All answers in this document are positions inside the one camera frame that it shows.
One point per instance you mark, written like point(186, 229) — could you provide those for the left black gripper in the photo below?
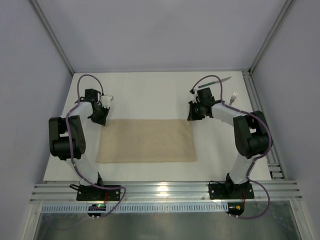
point(100, 116)

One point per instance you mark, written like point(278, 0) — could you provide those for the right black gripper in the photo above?
point(191, 113)

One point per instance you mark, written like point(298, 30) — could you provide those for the beige cloth napkin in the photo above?
point(128, 141)

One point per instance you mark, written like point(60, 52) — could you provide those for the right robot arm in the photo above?
point(251, 136)

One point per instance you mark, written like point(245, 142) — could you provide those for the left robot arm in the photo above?
point(72, 136)

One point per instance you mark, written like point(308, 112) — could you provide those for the left black controller board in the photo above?
point(95, 211)

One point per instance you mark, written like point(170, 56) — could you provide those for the black controller board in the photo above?
point(235, 209)
point(95, 211)

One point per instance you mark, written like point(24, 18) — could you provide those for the right black controller board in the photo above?
point(235, 209)

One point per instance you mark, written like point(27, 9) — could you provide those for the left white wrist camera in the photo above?
point(106, 101)

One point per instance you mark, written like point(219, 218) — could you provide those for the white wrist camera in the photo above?
point(194, 91)
point(106, 101)

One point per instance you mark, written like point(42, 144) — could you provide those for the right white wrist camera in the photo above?
point(194, 91)

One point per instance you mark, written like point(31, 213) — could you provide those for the green handled fork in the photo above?
point(233, 98)

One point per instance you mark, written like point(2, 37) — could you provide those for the green handled knife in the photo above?
point(213, 82)

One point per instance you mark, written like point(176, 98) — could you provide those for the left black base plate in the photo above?
point(91, 193)

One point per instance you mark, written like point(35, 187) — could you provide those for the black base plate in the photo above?
point(91, 193)
point(229, 191)

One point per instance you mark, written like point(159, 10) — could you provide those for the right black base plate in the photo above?
point(229, 191)

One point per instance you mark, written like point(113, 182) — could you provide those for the right side aluminium rail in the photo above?
point(272, 157)

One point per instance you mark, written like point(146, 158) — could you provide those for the slotted grey cable duct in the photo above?
point(147, 207)

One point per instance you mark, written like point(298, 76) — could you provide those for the aluminium mounting rail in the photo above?
point(193, 191)

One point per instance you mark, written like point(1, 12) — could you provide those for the left aluminium frame post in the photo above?
point(51, 34)

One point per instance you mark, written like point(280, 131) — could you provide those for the aluminium frame post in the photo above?
point(271, 34)
point(51, 34)

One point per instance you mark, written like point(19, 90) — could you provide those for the right aluminium frame post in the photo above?
point(271, 34)

